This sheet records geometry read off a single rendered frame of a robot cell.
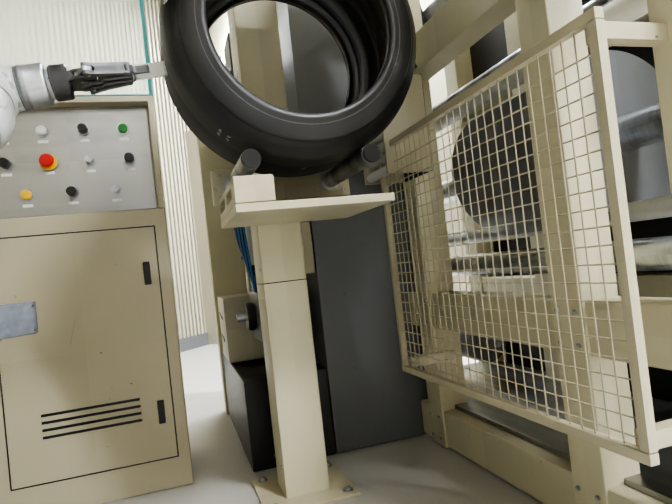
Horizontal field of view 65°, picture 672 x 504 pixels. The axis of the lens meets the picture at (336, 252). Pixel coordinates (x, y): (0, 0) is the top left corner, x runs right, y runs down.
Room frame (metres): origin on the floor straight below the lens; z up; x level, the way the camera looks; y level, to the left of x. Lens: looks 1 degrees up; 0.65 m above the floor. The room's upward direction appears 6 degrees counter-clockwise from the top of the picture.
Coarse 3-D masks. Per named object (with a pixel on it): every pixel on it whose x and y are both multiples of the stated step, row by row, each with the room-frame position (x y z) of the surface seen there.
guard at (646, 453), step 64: (512, 64) 0.99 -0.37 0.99; (576, 64) 0.85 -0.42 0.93; (512, 128) 1.02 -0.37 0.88; (384, 192) 1.64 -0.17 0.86; (448, 192) 1.28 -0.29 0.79; (512, 192) 1.05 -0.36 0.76; (640, 320) 0.80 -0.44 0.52; (448, 384) 1.37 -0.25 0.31; (576, 384) 0.93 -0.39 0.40; (640, 384) 0.80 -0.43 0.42; (640, 448) 0.81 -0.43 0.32
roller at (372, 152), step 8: (368, 144) 1.22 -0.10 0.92; (360, 152) 1.23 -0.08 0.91; (368, 152) 1.22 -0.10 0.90; (376, 152) 1.22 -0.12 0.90; (344, 160) 1.36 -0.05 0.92; (352, 160) 1.28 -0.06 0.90; (360, 160) 1.24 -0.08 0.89; (368, 160) 1.22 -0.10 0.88; (376, 160) 1.22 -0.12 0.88; (336, 168) 1.41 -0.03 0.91; (344, 168) 1.35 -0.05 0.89; (352, 168) 1.31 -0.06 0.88; (360, 168) 1.29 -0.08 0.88; (328, 176) 1.48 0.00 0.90; (336, 176) 1.43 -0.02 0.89; (344, 176) 1.39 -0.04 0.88; (328, 184) 1.52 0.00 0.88; (336, 184) 1.50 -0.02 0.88
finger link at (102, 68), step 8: (80, 64) 1.07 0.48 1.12; (88, 64) 1.08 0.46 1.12; (96, 64) 1.09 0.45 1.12; (104, 64) 1.10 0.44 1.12; (112, 64) 1.10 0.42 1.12; (120, 64) 1.11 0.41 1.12; (88, 72) 1.07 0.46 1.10; (96, 72) 1.09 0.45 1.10; (104, 72) 1.09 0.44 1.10; (112, 72) 1.10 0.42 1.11; (120, 72) 1.11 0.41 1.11; (128, 72) 1.12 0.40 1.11
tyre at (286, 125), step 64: (192, 0) 1.08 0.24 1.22; (256, 0) 1.43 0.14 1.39; (320, 0) 1.46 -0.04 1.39; (384, 0) 1.21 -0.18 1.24; (192, 64) 1.08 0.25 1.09; (384, 64) 1.21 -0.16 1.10; (192, 128) 1.27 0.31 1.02; (256, 128) 1.12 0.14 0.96; (320, 128) 1.15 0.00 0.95; (384, 128) 1.26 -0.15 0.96
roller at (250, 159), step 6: (246, 150) 1.14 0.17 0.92; (252, 150) 1.14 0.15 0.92; (240, 156) 1.14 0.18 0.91; (246, 156) 1.13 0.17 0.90; (252, 156) 1.14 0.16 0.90; (258, 156) 1.14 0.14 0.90; (240, 162) 1.14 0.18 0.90; (246, 162) 1.13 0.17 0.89; (252, 162) 1.14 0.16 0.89; (258, 162) 1.14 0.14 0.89; (234, 168) 1.25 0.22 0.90; (240, 168) 1.17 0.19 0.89; (246, 168) 1.14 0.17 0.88; (252, 168) 1.14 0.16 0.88; (234, 174) 1.26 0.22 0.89; (240, 174) 1.21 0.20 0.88; (246, 174) 1.20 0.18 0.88; (252, 174) 1.23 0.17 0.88; (228, 180) 1.38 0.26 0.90
